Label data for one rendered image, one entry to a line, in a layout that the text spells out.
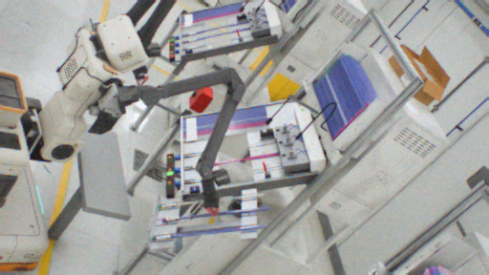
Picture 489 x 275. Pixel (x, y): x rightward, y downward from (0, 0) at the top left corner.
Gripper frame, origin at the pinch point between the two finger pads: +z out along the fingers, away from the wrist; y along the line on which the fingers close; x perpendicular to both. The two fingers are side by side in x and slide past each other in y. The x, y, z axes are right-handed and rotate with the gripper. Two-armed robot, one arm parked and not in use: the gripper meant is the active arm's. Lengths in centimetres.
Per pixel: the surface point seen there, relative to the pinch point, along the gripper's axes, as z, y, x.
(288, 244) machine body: 71, 51, -29
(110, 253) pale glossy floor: 55, 41, 75
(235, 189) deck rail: 10.4, 30.9, -6.9
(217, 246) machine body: 51, 34, 10
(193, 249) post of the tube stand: 17.2, -3.6, 13.2
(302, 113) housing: -3, 78, -46
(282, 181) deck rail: 10.6, 33.4, -31.1
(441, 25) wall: 37, 272, -178
